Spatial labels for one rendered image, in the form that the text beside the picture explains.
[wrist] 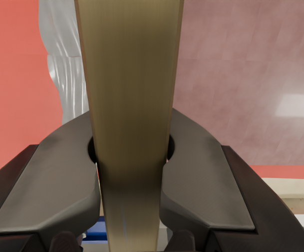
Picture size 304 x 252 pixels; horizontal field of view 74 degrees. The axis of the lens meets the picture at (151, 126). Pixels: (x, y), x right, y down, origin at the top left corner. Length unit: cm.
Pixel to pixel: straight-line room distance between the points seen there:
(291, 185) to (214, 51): 30
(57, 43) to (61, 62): 2
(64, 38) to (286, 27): 25
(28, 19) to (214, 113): 25
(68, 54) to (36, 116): 10
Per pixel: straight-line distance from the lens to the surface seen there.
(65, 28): 26
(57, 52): 27
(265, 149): 37
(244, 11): 27
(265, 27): 28
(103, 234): 41
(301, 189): 48
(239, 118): 32
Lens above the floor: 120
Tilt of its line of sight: 58 degrees down
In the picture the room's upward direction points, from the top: 176 degrees clockwise
